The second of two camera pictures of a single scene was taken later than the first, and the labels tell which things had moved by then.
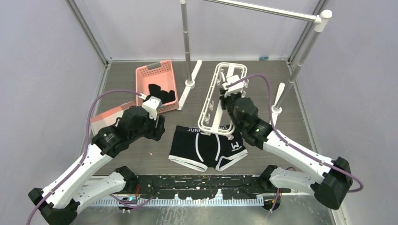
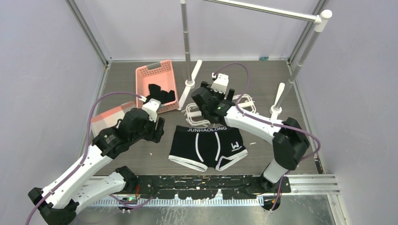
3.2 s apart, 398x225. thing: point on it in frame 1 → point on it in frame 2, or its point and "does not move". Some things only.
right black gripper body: [228, 102] → [219, 96]
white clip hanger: [231, 79] → [198, 118]
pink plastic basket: [160, 73] does not move
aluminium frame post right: [306, 33] does not move
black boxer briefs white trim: [190, 146] does not move
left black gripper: [156, 132] does not move
